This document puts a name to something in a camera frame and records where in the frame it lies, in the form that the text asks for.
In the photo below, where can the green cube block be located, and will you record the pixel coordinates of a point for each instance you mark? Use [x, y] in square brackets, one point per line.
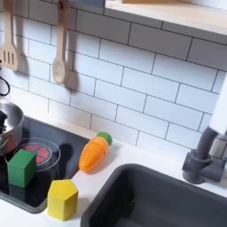
[21, 170]

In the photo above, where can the yellow pentagon block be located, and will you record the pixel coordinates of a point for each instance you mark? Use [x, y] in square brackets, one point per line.
[62, 202]

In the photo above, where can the steel pot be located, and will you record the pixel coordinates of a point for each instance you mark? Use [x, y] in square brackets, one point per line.
[13, 133]

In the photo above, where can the black stove cooktop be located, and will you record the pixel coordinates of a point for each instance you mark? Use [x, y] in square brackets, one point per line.
[68, 142]

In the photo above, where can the wooden spoon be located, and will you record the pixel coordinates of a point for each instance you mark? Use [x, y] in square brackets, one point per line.
[60, 71]

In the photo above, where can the wooden slotted spatula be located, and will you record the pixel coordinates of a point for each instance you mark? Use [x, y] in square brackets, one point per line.
[8, 29]

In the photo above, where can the orange toy carrot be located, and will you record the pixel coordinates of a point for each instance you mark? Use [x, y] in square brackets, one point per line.
[93, 153]

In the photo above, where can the dark grey sink basin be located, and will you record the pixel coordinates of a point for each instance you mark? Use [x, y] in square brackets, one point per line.
[165, 201]

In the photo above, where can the light wooden cabinet shelf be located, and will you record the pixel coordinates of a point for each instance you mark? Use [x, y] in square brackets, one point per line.
[177, 17]

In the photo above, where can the grey tap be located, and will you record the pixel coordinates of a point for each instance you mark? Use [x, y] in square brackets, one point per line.
[201, 168]

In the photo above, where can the white blurred bar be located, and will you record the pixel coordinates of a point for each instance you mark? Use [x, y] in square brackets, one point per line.
[221, 109]

